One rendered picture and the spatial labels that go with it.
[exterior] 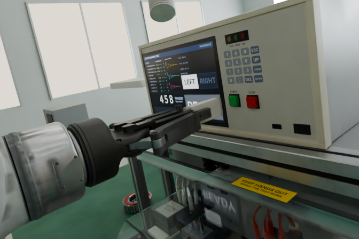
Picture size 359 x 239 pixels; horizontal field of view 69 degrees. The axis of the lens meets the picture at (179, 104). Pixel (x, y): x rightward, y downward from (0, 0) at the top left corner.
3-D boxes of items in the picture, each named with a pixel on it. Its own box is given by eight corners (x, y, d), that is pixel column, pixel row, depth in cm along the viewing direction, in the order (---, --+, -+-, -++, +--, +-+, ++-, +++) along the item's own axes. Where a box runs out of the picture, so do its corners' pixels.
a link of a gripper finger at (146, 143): (107, 137, 31) (126, 144, 27) (145, 125, 34) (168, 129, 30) (111, 156, 31) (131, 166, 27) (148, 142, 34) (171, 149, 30)
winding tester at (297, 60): (325, 150, 35) (311, -8, 32) (153, 123, 70) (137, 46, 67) (403, 90, 58) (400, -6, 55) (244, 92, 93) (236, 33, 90)
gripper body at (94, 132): (71, 178, 34) (134, 153, 39) (95, 199, 27) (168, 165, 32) (56, 122, 32) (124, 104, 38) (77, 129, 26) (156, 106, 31)
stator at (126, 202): (158, 204, 100) (156, 195, 99) (131, 218, 93) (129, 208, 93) (145, 194, 109) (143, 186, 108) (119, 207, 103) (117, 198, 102)
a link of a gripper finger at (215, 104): (185, 108, 39) (188, 108, 39) (217, 97, 43) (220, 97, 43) (188, 127, 40) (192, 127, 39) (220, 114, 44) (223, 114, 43)
